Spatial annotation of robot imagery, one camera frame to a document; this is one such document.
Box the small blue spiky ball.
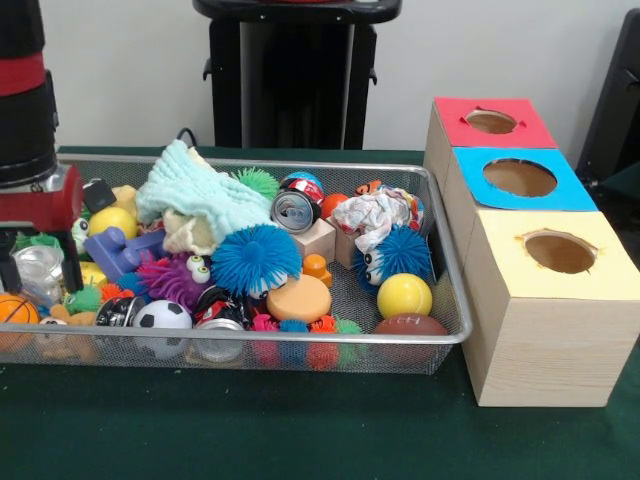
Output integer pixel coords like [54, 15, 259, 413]
[352, 225, 434, 294]

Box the shallow clear mesh bin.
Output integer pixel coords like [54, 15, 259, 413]
[0, 153, 474, 375]

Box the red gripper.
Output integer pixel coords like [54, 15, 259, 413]
[0, 164, 85, 295]

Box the large blue spiky ball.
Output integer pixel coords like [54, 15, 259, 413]
[210, 224, 304, 297]

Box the green spiky toy with eyes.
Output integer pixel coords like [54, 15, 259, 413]
[14, 215, 92, 257]

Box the light blue knitted cloth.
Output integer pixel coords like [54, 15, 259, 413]
[135, 139, 275, 236]

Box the purple plastic block toy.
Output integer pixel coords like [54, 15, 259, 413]
[83, 225, 174, 284]

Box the yellow ball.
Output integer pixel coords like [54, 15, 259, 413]
[377, 273, 434, 321]

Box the black panel stand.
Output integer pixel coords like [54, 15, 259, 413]
[574, 7, 640, 176]

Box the orange toy basketball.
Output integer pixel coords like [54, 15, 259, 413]
[0, 293, 41, 351]

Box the black and white soccer ball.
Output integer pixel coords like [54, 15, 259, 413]
[131, 299, 194, 359]

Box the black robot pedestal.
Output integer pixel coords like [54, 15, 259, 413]
[192, 0, 404, 150]

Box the brown toy football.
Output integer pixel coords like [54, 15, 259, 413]
[373, 313, 450, 337]

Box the dark green side table cloth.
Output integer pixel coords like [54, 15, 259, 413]
[597, 159, 640, 201]

